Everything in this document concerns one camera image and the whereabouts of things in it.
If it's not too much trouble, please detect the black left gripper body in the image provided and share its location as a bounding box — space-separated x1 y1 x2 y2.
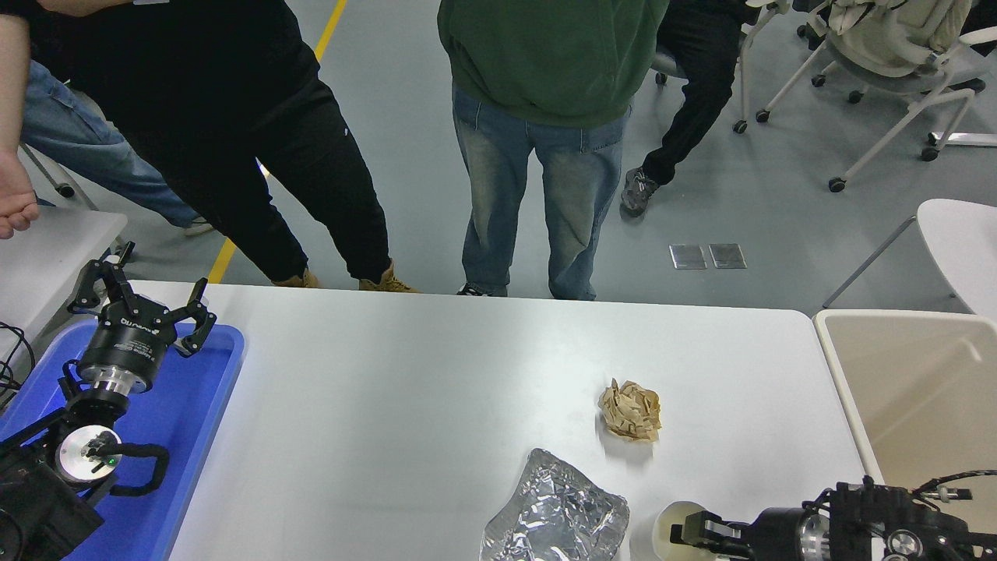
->
78 305 180 383

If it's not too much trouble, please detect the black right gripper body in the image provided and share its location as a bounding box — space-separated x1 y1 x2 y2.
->
752 506 803 561

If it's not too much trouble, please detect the white paper cup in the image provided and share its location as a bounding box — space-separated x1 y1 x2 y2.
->
651 501 725 561

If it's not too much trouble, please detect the tan paper ball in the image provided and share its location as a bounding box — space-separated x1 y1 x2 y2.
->
598 379 663 443

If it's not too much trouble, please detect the person's right hand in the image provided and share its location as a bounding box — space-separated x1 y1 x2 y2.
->
0 148 40 240

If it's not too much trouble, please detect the white side table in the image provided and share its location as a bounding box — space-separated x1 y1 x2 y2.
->
0 204 129 367

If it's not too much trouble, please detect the blue plastic tray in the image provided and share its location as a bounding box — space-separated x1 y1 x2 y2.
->
0 318 245 561

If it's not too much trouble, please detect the person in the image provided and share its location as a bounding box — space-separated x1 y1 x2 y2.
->
436 0 671 302
0 0 421 294
621 0 752 218
19 61 215 237

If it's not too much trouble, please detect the large pale bin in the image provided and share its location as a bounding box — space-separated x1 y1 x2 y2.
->
812 309 997 561

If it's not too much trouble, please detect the white round-cornered table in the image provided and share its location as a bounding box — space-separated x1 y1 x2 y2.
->
823 199 997 320

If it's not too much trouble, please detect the white chair base bar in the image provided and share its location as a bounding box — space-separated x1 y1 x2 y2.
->
921 131 997 162

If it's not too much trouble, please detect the grey stool seat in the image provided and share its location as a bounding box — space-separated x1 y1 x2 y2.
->
650 44 690 85

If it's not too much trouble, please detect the white-framed chair on casters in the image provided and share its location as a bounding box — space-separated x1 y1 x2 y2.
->
756 0 997 193

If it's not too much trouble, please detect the beige coat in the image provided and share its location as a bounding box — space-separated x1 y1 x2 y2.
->
826 0 974 79

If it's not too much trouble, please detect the thin black cable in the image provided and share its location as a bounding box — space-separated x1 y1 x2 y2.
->
0 321 36 410

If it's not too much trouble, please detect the white chair frame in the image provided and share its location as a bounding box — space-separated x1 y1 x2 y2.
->
732 0 787 135

